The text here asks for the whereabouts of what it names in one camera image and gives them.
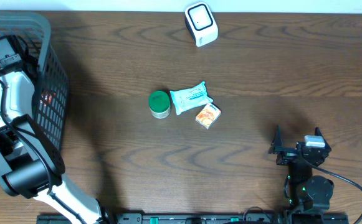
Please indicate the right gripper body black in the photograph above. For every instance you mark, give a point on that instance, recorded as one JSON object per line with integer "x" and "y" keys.
{"x": 288, "y": 156}

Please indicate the small orange carton box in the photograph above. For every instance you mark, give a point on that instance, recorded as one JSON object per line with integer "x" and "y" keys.
{"x": 208, "y": 115}

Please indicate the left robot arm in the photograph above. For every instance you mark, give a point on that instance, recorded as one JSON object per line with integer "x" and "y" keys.
{"x": 33, "y": 95}

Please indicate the red Top snack bar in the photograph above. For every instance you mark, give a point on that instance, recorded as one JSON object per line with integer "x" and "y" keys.
{"x": 48, "y": 97}

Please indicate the green lid jar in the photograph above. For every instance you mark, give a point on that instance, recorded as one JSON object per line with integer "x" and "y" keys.
{"x": 159, "y": 104}

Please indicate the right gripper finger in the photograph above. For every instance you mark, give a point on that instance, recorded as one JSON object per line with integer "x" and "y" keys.
{"x": 319, "y": 139}
{"x": 276, "y": 146}

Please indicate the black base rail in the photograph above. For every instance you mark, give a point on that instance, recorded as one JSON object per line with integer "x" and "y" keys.
{"x": 137, "y": 218}

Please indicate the white barcode scanner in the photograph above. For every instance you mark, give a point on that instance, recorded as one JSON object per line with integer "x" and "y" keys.
{"x": 201, "y": 24}

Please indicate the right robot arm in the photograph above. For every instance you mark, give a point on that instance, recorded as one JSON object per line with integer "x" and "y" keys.
{"x": 309, "y": 195}

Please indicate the grey plastic mesh basket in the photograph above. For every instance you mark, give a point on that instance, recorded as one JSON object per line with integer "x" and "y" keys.
{"x": 49, "y": 107}

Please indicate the light blue wipes pack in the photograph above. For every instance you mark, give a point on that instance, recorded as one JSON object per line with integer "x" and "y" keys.
{"x": 190, "y": 98}

